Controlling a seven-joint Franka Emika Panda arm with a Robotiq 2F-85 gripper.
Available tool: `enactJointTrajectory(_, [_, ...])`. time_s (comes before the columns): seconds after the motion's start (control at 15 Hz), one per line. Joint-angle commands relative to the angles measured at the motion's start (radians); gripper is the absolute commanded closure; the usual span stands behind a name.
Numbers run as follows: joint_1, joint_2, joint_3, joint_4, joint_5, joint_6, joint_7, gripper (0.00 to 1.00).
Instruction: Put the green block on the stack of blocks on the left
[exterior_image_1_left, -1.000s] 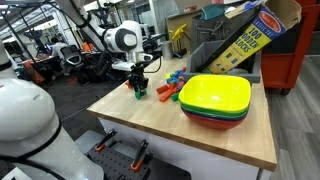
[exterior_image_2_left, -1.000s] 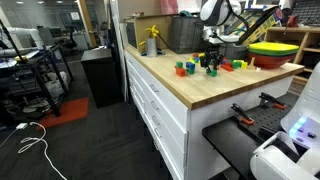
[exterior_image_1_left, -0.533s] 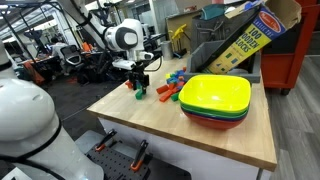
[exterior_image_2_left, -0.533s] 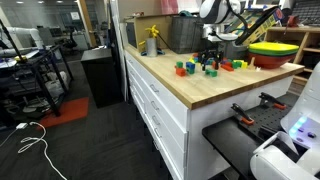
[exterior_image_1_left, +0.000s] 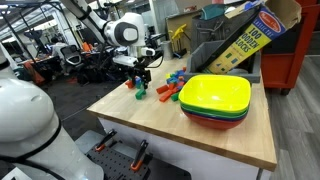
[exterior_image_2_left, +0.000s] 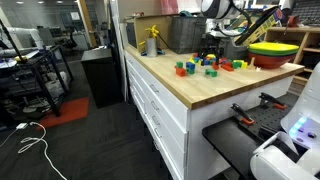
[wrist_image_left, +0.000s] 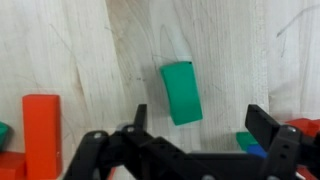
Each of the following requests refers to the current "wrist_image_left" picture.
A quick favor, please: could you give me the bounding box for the green arch wooden block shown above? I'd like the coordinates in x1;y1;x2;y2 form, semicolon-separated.
159;60;204;127

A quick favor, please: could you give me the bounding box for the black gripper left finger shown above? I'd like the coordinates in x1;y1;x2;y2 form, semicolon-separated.
64;103;201;180

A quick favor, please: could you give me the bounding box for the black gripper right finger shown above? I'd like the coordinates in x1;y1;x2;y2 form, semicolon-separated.
245;103;320;180

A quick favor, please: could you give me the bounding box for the long red wooden block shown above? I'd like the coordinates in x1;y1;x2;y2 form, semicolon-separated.
21;93;64;180
284;117;320;139

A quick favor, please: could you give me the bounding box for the red wooden cube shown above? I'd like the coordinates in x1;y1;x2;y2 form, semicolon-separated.
0;151;27;180

